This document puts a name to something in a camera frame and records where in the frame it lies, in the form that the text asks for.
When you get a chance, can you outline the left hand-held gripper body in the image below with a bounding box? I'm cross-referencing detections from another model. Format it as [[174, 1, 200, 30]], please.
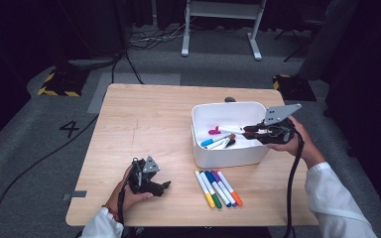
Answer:
[[127, 156, 162, 196]]

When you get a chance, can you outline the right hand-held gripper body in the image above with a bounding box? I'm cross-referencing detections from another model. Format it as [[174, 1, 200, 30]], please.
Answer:
[[257, 103, 303, 146]]

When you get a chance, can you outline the brown marker pen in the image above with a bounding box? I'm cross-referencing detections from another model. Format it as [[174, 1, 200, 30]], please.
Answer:
[[207, 133, 237, 150]]

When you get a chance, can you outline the white plastic storage bin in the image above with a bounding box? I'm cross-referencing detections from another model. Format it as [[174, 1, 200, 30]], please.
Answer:
[[190, 100, 271, 170]]

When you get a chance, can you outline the dark blue marker pen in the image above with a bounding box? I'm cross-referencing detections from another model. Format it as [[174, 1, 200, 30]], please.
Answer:
[[203, 170, 233, 208]]

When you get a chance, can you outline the light blue marker pen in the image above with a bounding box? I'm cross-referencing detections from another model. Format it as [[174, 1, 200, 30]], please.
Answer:
[[200, 133, 233, 148]]

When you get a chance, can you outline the yellow marker pen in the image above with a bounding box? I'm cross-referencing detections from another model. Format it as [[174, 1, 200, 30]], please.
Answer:
[[193, 169, 217, 209]]

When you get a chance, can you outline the purple marker pen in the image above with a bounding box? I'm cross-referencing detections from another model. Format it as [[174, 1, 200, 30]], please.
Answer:
[[210, 170, 238, 208]]

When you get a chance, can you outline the dark green marker pen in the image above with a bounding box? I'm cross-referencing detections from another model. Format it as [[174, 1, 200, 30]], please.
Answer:
[[198, 171, 223, 209]]

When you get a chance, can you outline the orange marker pen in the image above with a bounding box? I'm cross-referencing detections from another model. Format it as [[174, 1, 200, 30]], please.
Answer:
[[216, 170, 244, 207]]

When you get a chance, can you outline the person's left hand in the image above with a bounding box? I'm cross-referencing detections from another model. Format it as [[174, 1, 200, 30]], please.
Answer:
[[105, 165, 154, 214]]

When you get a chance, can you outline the person's right hand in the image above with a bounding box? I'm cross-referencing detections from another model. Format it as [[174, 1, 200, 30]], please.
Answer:
[[267, 115, 327, 170]]

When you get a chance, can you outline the grey tape strip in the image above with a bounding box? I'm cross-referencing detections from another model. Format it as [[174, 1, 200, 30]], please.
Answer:
[[62, 189, 88, 202]]

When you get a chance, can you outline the black tripod stand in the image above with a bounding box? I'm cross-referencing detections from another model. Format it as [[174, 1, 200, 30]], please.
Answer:
[[273, 18, 321, 63]]

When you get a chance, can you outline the grey curtain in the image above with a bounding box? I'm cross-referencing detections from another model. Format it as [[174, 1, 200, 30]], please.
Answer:
[[297, 0, 361, 81]]

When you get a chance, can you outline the grey stand base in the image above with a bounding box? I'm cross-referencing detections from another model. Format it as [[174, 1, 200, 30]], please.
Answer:
[[67, 54, 124, 71]]

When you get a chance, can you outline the left hand-held gripper black cable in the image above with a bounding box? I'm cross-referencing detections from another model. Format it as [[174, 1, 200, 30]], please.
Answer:
[[116, 184, 129, 238]]

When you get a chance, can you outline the hand-held gripper black cable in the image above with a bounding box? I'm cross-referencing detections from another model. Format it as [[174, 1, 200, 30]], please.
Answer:
[[283, 130, 306, 238], [116, 184, 129, 238]]

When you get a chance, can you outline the orange bracelet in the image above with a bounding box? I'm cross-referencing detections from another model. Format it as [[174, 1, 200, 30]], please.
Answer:
[[101, 204, 120, 222]]

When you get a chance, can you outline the right hand-held gripper black cable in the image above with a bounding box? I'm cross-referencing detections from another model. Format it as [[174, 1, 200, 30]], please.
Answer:
[[283, 130, 306, 238]]

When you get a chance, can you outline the black yellow striped base plate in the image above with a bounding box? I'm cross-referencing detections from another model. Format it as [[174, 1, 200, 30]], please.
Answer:
[[272, 73, 318, 102], [37, 64, 91, 98]]

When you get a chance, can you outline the thin black cable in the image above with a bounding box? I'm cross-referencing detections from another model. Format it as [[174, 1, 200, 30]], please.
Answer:
[[110, 49, 144, 85]]

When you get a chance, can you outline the long black floor cable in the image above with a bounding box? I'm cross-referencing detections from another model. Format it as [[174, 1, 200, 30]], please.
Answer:
[[0, 113, 100, 238]]

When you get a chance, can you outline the white desk frame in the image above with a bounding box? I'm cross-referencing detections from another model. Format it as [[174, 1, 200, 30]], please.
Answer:
[[181, 0, 268, 61]]

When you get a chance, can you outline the bundle of floor cables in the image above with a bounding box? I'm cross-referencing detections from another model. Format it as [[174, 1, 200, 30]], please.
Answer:
[[128, 19, 192, 52]]

